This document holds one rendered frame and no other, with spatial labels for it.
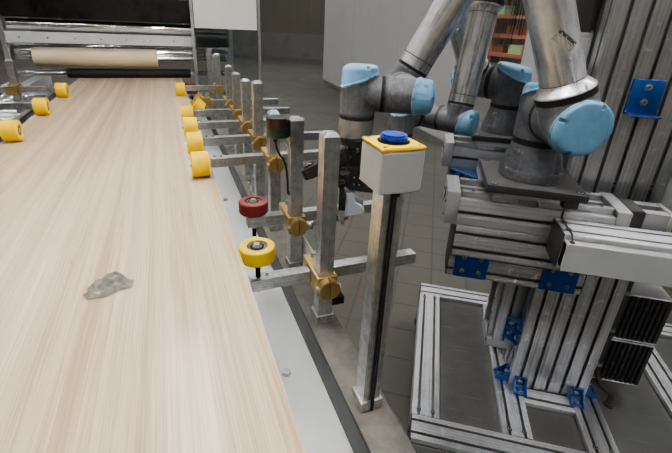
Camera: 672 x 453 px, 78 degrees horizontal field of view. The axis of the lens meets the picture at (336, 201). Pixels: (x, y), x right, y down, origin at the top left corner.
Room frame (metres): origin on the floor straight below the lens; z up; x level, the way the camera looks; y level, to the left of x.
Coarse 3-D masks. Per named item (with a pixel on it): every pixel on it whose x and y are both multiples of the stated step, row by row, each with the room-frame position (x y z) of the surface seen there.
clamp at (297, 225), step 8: (280, 208) 1.12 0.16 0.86; (288, 216) 1.04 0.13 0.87; (296, 216) 1.05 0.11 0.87; (304, 216) 1.05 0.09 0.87; (288, 224) 1.03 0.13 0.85; (296, 224) 1.02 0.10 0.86; (304, 224) 1.03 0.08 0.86; (288, 232) 1.03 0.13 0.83; (296, 232) 1.02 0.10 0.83; (304, 232) 1.03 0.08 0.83
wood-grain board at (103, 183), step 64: (64, 128) 1.73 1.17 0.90; (128, 128) 1.78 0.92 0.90; (0, 192) 1.04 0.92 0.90; (64, 192) 1.06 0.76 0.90; (128, 192) 1.08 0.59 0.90; (192, 192) 1.11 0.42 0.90; (0, 256) 0.73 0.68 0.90; (64, 256) 0.74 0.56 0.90; (128, 256) 0.75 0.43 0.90; (192, 256) 0.76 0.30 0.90; (0, 320) 0.54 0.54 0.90; (64, 320) 0.54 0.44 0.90; (128, 320) 0.55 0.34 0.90; (192, 320) 0.56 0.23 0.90; (256, 320) 0.57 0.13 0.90; (0, 384) 0.41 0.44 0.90; (64, 384) 0.42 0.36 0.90; (128, 384) 0.42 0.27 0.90; (192, 384) 0.43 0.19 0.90; (256, 384) 0.43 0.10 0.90; (0, 448) 0.32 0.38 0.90; (64, 448) 0.33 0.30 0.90; (128, 448) 0.33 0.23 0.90; (192, 448) 0.34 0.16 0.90; (256, 448) 0.34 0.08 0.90
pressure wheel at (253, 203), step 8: (240, 200) 1.05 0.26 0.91; (248, 200) 1.07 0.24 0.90; (256, 200) 1.06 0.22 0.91; (264, 200) 1.06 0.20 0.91; (240, 208) 1.03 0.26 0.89; (248, 208) 1.02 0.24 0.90; (256, 208) 1.02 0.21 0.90; (264, 208) 1.04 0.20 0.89; (248, 216) 1.02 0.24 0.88; (256, 216) 1.02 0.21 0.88
